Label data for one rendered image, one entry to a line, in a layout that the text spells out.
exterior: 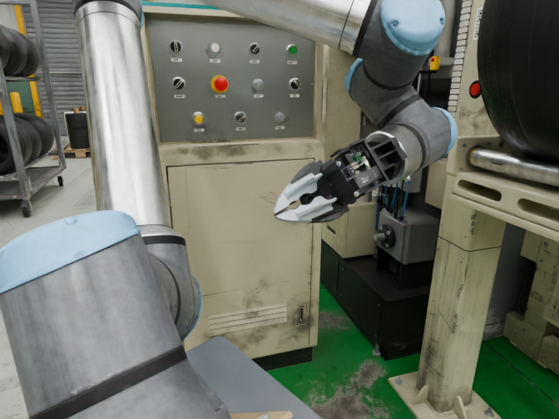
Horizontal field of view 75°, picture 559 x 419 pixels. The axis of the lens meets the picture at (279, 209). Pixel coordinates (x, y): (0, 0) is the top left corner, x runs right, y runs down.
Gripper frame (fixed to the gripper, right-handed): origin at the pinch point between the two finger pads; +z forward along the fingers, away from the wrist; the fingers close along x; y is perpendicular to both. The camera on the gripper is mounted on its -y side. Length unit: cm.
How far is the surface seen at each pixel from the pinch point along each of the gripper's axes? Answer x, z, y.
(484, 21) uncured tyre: -14, -52, 12
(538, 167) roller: 16, -56, 4
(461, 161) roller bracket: 8, -60, -12
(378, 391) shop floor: 69, -46, -78
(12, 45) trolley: -258, -16, -281
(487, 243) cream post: 33, -71, -25
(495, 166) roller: 13, -59, -5
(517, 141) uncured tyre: 9, -55, 4
